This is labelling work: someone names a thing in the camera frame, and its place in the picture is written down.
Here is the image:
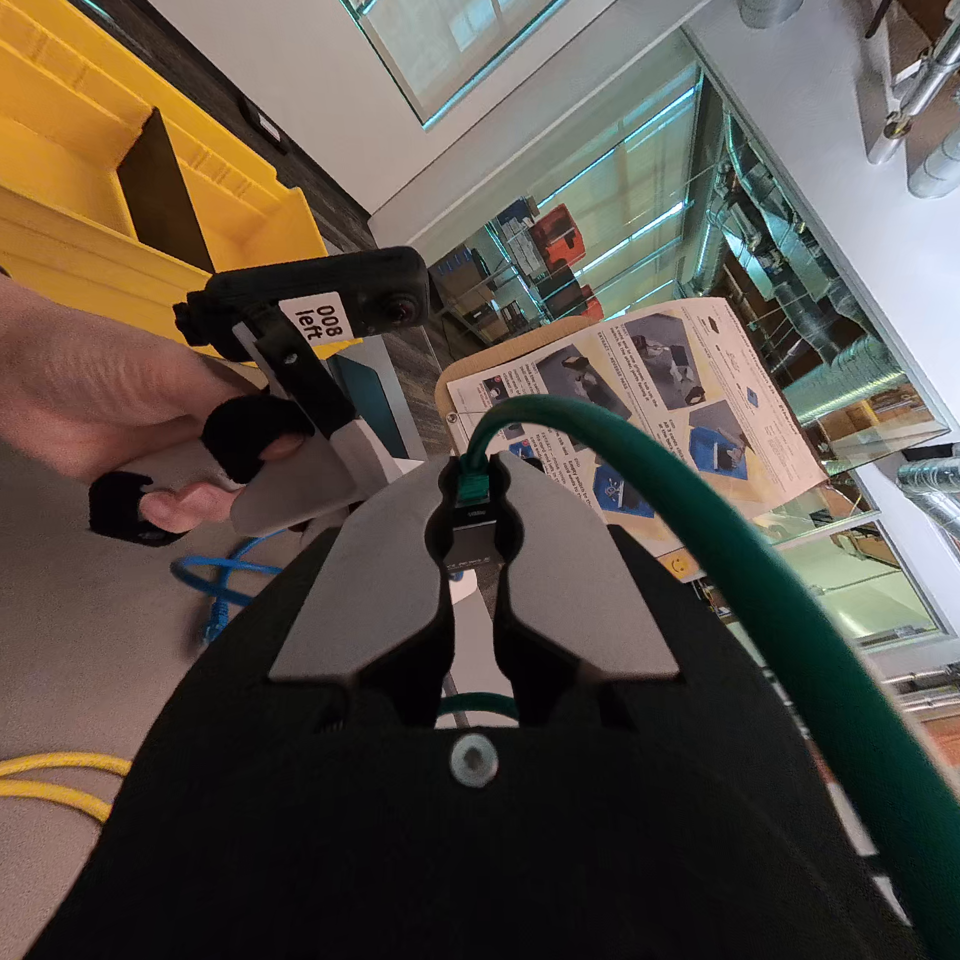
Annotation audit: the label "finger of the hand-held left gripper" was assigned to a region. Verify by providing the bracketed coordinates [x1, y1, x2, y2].
[228, 427, 360, 538]

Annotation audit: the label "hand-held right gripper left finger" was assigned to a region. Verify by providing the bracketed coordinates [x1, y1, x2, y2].
[268, 453, 459, 729]

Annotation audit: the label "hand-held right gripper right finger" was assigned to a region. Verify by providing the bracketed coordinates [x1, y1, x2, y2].
[491, 452, 682, 726]

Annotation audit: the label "black ethernet hub box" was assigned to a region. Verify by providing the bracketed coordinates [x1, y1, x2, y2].
[442, 504, 505, 575]

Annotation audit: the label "blue ethernet cable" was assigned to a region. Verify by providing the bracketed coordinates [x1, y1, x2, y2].
[171, 528, 290, 646]

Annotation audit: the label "green ethernet cable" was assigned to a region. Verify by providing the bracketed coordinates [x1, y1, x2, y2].
[437, 396, 960, 960]

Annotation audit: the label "yellow ethernet cable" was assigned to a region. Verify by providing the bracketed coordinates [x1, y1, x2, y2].
[0, 753, 132, 822]

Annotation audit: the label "person's left hand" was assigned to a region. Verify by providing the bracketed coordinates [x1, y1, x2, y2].
[0, 276, 305, 532]

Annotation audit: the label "instruction sign with white base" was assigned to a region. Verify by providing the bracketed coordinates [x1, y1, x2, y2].
[360, 296, 830, 601]

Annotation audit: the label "yellow divided plastic bin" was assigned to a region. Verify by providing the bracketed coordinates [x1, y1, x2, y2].
[0, 0, 365, 361]

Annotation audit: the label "red storage crate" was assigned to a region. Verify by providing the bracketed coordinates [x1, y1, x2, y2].
[531, 204, 585, 273]

